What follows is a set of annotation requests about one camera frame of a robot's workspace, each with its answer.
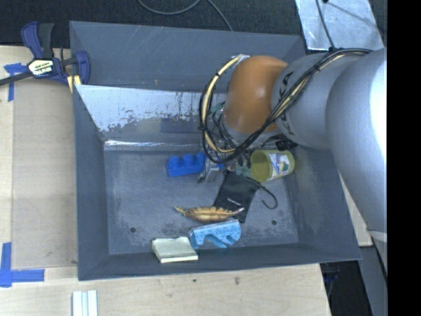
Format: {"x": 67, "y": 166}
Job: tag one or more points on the pale yellow sponge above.
{"x": 174, "y": 250}

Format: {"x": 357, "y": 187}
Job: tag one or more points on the yellow printed cup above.
{"x": 273, "y": 166}

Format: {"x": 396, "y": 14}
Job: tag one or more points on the blue slotted sponge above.
{"x": 215, "y": 232}

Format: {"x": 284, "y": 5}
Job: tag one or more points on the grey metal bin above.
{"x": 141, "y": 196}

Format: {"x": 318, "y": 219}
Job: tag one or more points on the golden orange leaf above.
{"x": 207, "y": 214}

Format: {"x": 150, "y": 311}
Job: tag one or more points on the blue toy brick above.
{"x": 184, "y": 166}

